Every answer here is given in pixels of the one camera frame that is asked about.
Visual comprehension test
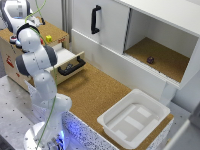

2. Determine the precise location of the white cabinet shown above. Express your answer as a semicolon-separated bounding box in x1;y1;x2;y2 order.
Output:
70;0;200;107

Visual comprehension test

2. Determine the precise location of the wooden drawer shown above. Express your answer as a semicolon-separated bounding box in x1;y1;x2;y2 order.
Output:
46;42;87;86

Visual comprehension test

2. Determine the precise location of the purple block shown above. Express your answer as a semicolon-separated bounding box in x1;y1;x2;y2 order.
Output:
146;56;156;65

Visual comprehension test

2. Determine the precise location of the white sliding door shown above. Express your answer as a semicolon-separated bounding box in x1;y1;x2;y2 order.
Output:
72;0;131;56

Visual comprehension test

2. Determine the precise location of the white plastic box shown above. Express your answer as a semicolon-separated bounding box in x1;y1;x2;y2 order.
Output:
96;88;172;150

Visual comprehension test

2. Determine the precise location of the yellow block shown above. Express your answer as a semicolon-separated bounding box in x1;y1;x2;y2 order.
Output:
45;34;54;43

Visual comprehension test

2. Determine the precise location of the pink block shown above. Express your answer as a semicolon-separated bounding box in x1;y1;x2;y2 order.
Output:
39;37;46;46

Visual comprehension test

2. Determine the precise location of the wooden drawer box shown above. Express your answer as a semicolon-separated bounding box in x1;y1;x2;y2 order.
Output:
0;18;71;93

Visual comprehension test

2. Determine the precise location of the black drawer handle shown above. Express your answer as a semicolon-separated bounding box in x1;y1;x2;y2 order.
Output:
57;55;87;77

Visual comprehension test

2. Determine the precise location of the black door handle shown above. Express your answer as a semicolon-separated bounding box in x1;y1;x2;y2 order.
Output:
90;4;103;36

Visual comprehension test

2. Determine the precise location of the green cable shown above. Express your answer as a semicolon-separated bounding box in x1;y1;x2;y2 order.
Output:
24;0;58;150

